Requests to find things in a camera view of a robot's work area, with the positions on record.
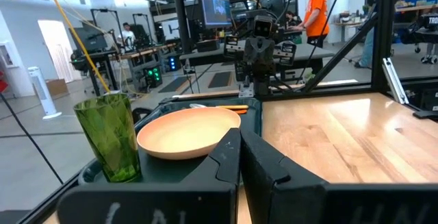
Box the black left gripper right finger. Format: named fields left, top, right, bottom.
left=241, top=129, right=327, bottom=224

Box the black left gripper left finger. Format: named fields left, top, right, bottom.
left=180, top=127, right=242, bottom=188

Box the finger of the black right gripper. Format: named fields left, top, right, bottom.
left=259, top=40, right=276, bottom=78
left=244, top=40, right=261, bottom=78

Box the orange round plate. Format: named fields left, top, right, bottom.
left=136, top=106, right=242, bottom=161

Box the spoon with yellow handle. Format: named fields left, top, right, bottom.
left=188, top=103, right=250, bottom=111

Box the green translucent plastic cup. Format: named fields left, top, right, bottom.
left=73, top=92, right=142, bottom=184

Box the dark green plastic tray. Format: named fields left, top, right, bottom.
left=77, top=96, right=263, bottom=186

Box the person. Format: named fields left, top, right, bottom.
left=285, top=10, right=302, bottom=28
left=353, top=24, right=378, bottom=69
left=289, top=0, right=331, bottom=76
left=117, top=21, right=138, bottom=49

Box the black floor mat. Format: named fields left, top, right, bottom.
left=207, top=71, right=234, bottom=89
left=158, top=76, right=193, bottom=94

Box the grey side desk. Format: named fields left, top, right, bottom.
left=179, top=42, right=337, bottom=69

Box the black computer monitor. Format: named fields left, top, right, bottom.
left=196, top=0, right=234, bottom=30

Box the black vertical pole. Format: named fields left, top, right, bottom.
left=168, top=0, right=193, bottom=55

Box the computer with green lights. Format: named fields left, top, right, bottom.
left=143, top=65, right=164, bottom=88

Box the silver aluminium bar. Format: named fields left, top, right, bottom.
left=381, top=56, right=411, bottom=106

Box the black workstation with monitor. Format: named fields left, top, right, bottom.
left=69, top=24, right=120, bottom=97

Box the brown cardboard box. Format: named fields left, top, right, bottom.
left=44, top=77, right=70, bottom=99

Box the white tower fan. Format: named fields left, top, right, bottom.
left=27, top=66, right=64, bottom=121

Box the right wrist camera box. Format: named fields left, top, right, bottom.
left=253, top=14, right=275, bottom=39

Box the black flat bracket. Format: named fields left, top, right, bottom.
left=411, top=108, right=438, bottom=121

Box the yellow hanging cable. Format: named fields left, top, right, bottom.
left=42, top=0, right=112, bottom=95

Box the black slanted cable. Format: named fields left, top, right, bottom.
left=0, top=92, right=65, bottom=186

